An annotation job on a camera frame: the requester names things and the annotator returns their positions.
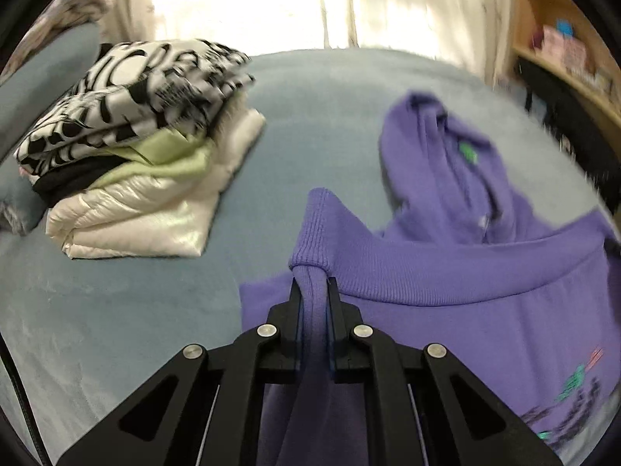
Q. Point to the pink boxes on shelf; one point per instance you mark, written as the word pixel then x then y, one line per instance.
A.
pixel 560 46

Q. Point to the rolled blue-grey blanket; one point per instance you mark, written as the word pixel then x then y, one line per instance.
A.
pixel 26 96

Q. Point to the black folded garment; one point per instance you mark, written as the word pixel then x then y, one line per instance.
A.
pixel 70 179

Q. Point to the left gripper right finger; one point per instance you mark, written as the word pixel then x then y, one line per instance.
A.
pixel 424 406

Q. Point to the purple zip hoodie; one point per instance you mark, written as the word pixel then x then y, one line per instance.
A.
pixel 532 310

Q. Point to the light green folded garment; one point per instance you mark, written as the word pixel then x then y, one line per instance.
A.
pixel 166 154

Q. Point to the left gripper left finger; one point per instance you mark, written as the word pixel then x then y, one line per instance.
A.
pixel 203 407

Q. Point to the white puffer jacket folded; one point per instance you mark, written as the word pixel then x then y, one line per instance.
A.
pixel 145 216

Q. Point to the wooden shelf unit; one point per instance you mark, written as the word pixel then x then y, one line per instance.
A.
pixel 530 15

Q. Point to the floral sheer curtain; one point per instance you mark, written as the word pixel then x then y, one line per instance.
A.
pixel 471 34

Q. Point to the blue-grey bed blanket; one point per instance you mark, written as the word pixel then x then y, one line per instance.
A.
pixel 85 333

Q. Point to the black white patterned garment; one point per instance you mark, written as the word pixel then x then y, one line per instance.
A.
pixel 134 90

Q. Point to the black patterned hanging clothes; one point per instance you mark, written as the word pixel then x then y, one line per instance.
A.
pixel 568 120

